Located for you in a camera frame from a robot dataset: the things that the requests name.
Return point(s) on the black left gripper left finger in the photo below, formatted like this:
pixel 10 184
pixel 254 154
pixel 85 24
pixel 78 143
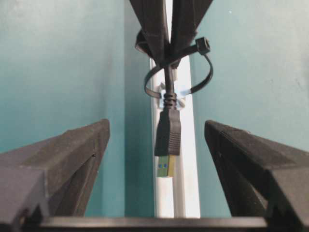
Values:
pixel 52 177

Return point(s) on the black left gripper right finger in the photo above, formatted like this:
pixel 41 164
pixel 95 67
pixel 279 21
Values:
pixel 260 177

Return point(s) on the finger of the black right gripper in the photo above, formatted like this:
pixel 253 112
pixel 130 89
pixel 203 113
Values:
pixel 186 17
pixel 152 38

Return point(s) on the black zip tie loop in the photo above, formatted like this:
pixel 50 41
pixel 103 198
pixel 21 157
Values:
pixel 183 88

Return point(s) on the aluminium extrusion frame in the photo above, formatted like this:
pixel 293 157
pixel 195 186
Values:
pixel 176 191

